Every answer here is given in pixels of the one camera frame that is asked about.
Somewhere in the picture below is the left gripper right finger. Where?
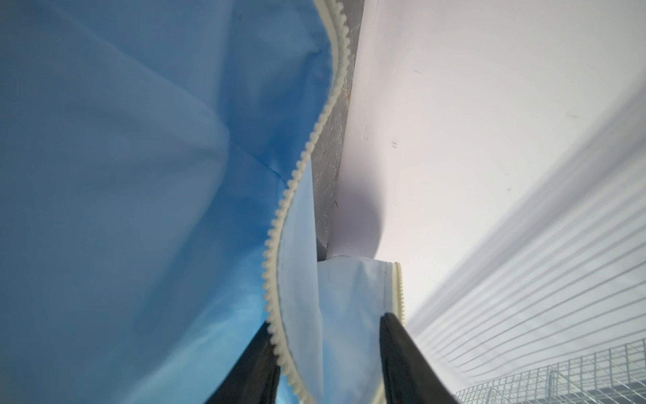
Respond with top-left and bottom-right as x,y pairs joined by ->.
380,312 -> 457,404

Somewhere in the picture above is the light blue zip jacket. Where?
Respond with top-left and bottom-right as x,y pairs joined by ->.
1,1 -> 403,403

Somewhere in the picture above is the white wire wall shelf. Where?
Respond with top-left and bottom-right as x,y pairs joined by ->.
408,89 -> 645,403

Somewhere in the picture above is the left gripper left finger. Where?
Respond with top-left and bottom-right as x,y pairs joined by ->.
205,323 -> 280,404

